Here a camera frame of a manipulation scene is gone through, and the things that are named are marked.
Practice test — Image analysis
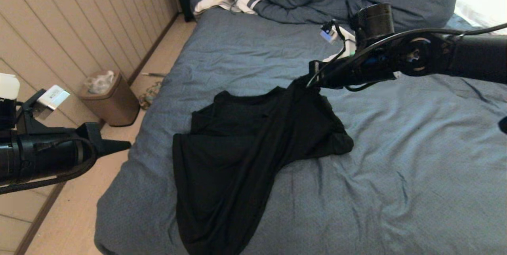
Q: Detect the white pillow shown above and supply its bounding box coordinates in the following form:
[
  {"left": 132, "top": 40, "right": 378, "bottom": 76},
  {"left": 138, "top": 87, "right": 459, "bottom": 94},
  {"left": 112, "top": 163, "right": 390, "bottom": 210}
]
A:
[{"left": 455, "top": 0, "right": 507, "bottom": 29}]

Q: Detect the patterned item on floor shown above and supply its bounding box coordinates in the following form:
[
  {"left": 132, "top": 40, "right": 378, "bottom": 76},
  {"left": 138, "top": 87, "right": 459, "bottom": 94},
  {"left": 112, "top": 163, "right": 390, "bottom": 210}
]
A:
[{"left": 139, "top": 82, "right": 164, "bottom": 111}]

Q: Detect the blue bed sheet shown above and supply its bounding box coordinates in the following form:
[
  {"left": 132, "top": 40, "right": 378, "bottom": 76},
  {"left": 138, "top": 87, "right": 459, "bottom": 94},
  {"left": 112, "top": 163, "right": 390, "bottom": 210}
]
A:
[{"left": 94, "top": 6, "right": 507, "bottom": 255}]

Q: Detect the black moon print T-shirt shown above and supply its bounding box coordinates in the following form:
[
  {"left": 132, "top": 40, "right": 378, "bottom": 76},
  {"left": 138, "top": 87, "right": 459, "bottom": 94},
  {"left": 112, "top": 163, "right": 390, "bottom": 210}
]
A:
[{"left": 172, "top": 75, "right": 354, "bottom": 255}]

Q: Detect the clear plastic bin liner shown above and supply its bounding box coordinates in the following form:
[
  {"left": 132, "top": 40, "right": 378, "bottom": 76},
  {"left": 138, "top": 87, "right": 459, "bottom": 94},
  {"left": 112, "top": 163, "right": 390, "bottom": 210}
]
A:
[{"left": 84, "top": 71, "right": 116, "bottom": 95}]

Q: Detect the brown trash bin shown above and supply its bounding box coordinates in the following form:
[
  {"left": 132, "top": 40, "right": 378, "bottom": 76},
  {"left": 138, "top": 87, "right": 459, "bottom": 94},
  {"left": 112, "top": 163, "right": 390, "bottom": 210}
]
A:
[{"left": 78, "top": 71, "right": 141, "bottom": 128}]

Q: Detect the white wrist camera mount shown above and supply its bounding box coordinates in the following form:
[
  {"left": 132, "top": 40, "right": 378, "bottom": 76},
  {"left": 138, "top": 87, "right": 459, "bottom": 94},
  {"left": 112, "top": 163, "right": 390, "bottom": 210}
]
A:
[
  {"left": 0, "top": 73, "right": 71, "bottom": 120},
  {"left": 320, "top": 19, "right": 357, "bottom": 62}
]

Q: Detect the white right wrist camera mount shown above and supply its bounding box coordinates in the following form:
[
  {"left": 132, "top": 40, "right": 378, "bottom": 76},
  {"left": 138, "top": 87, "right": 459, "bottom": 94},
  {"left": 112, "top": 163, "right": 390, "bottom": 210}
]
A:
[{"left": 320, "top": 19, "right": 357, "bottom": 62}]

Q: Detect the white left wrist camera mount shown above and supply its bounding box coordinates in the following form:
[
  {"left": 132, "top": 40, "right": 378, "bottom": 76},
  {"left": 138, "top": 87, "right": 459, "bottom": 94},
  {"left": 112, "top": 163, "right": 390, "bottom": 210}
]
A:
[{"left": 0, "top": 73, "right": 71, "bottom": 120}]

